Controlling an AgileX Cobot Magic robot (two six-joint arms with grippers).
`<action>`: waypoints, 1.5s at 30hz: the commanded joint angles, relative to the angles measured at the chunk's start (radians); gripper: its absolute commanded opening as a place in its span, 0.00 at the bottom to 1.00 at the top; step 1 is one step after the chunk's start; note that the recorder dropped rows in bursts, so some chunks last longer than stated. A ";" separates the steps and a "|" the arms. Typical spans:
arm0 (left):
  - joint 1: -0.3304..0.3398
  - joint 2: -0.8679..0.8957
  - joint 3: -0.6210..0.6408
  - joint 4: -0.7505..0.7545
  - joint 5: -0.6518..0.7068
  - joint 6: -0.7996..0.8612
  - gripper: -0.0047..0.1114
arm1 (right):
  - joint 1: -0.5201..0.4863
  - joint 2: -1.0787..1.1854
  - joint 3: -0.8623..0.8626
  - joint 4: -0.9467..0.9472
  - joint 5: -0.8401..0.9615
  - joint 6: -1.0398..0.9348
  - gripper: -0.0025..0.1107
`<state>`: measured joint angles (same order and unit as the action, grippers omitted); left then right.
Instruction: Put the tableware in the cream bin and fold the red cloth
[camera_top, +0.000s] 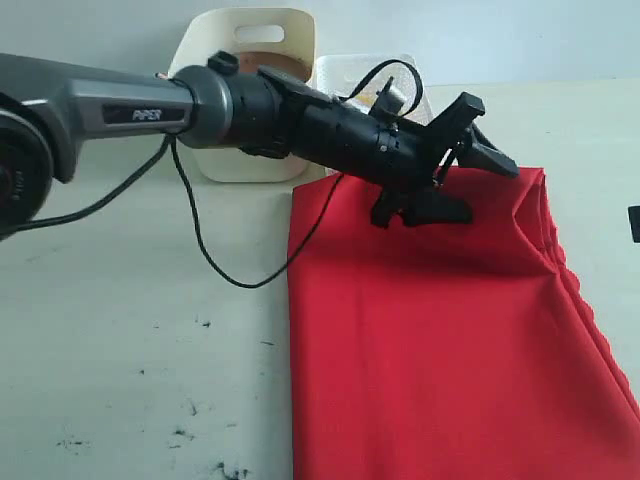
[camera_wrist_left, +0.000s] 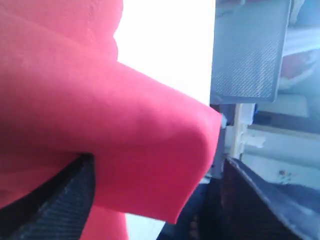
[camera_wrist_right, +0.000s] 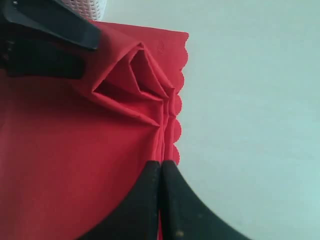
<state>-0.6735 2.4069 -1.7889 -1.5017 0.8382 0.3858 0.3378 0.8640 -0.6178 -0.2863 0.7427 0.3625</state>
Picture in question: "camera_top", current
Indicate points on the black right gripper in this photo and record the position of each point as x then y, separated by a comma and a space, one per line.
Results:
634, 222

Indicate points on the red scalloped table cloth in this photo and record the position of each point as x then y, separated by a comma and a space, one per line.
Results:
449, 351

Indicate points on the brown wooden plate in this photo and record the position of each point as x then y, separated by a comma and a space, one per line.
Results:
250, 62

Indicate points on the cream plastic bin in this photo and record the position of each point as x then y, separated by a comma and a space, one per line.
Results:
286, 31

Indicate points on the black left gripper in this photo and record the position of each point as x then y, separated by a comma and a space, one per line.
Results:
405, 166

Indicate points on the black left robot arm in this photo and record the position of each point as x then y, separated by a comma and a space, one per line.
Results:
49, 109

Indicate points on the white woven plastic basket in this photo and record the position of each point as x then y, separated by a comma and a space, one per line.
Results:
338, 75

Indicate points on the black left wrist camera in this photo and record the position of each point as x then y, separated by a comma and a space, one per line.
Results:
389, 102

